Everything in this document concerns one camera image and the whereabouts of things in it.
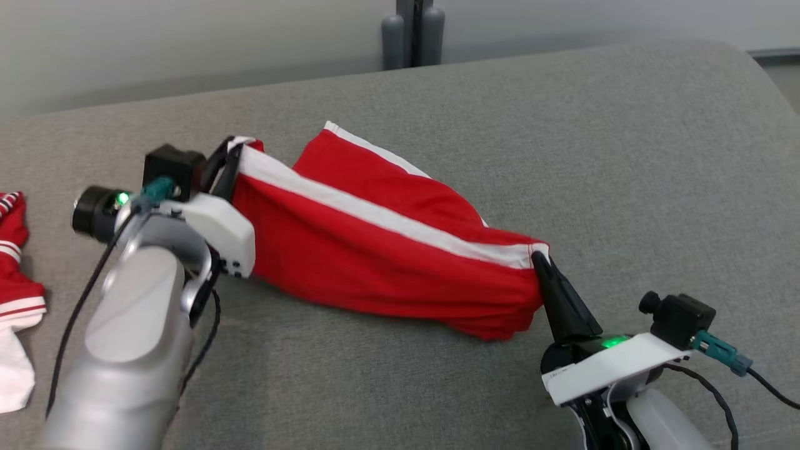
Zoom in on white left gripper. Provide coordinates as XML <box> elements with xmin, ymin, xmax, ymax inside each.
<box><xmin>72</xmin><ymin>136</ymin><xmax>257</xmax><ymax>279</ymax></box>

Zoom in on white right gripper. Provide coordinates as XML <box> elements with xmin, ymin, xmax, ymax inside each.
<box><xmin>531</xmin><ymin>253</ymin><xmax>694</xmax><ymax>450</ymax></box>

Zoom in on red shorts with white stripe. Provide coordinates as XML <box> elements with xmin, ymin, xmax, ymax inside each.
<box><xmin>226</xmin><ymin>121</ymin><xmax>552</xmax><ymax>342</ymax></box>

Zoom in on red and white number jersey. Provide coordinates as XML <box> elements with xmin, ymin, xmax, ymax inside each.
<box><xmin>0</xmin><ymin>191</ymin><xmax>48</xmax><ymax>414</ymax></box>

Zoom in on grey fabric panel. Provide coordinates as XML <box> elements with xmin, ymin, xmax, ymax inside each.
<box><xmin>0</xmin><ymin>41</ymin><xmax>800</xmax><ymax>450</ymax></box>

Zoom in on dark skirting board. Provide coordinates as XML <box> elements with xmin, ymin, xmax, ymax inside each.
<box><xmin>746</xmin><ymin>48</ymin><xmax>800</xmax><ymax>64</ymax></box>

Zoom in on right camera cable teal plug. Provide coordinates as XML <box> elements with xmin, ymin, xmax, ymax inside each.
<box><xmin>692</xmin><ymin>329</ymin><xmax>800</xmax><ymax>411</ymax></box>

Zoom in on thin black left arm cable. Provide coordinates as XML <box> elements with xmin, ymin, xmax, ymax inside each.
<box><xmin>177</xmin><ymin>286</ymin><xmax>223</xmax><ymax>404</ymax></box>

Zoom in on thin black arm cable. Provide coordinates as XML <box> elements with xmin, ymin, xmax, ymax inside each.
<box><xmin>177</xmin><ymin>286</ymin><xmax>223</xmax><ymax>404</ymax></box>
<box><xmin>661</xmin><ymin>362</ymin><xmax>742</xmax><ymax>450</ymax></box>

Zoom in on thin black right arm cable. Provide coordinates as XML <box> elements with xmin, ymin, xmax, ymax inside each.
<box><xmin>661</xmin><ymin>362</ymin><xmax>742</xmax><ymax>450</ymax></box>

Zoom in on grey post bracket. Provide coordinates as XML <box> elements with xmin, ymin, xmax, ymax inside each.
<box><xmin>381</xmin><ymin>0</ymin><xmax>446</xmax><ymax>71</ymax></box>

